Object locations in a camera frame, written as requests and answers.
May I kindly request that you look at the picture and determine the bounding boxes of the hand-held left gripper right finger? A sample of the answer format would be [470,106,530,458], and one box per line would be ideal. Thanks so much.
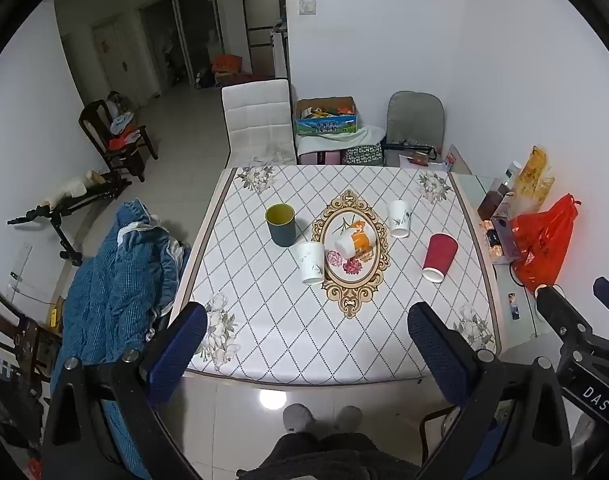
[407,301,586,480]

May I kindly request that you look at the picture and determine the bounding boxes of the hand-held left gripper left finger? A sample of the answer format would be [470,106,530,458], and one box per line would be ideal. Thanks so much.
[42,301,208,480]

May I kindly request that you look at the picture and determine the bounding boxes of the red paper cup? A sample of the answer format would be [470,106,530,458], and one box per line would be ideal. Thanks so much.
[422,232,459,284]

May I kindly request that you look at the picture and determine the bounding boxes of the orange and white cup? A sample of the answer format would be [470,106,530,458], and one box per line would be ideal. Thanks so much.
[333,226,373,262]

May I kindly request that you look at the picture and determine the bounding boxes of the white floral paper cup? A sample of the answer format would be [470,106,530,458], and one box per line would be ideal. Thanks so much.
[296,241,327,286]
[387,200,411,239]

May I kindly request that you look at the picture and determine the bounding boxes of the dark green cup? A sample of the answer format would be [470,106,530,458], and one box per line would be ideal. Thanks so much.
[265,203,297,248]

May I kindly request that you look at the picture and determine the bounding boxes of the red plastic bag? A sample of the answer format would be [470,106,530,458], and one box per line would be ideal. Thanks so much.
[509,193,581,294]

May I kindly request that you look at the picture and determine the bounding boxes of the black metal stool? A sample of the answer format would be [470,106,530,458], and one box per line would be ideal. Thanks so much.
[419,404,461,462]

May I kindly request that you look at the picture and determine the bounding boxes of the white diamond pattern tablecloth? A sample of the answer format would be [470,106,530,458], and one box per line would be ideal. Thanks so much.
[169,164,504,387]

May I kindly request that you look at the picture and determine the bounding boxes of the grey slipper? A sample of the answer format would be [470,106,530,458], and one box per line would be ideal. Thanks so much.
[282,403,316,434]
[335,405,364,432]

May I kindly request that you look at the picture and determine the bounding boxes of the brown jar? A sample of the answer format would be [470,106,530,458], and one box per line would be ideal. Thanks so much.
[477,182,508,222]

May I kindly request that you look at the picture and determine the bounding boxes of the yellow plastic bag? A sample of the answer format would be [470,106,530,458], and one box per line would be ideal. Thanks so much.
[513,145,556,214]

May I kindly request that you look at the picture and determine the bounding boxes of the person's legs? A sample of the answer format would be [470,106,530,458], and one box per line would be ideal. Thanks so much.
[253,430,421,480]

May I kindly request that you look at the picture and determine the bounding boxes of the dark wooden chair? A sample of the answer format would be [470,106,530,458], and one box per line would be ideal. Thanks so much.
[0,279,62,386]
[78,99,160,183]

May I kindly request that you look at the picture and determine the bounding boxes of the white board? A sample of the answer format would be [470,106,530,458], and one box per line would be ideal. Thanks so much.
[447,143,474,174]

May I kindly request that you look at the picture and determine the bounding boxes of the black tripod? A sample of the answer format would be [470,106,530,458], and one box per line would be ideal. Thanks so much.
[7,171,133,267]

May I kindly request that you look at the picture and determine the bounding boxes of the dark patterned bag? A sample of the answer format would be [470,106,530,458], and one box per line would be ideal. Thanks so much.
[341,143,385,166]

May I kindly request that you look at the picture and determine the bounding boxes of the white cloth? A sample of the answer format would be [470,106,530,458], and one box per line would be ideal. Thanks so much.
[296,125,387,157]

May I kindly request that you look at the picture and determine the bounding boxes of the pile of clothes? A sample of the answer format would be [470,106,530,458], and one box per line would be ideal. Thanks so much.
[107,111,142,151]

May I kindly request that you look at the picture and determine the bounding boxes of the grey cushioned chair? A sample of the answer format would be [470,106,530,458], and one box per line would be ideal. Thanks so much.
[385,91,446,167]

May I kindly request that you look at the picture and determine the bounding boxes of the white padded chair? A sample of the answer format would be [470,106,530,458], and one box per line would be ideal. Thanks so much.
[220,78,298,167]

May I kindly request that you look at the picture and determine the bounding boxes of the blue printed cardboard box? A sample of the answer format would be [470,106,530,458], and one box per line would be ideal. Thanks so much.
[294,96,361,136]

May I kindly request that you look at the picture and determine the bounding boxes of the red box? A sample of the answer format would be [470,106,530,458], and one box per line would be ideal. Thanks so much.
[211,53,243,74]

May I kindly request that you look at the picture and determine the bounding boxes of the wooden door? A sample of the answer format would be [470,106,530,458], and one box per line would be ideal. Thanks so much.
[91,14,161,107]

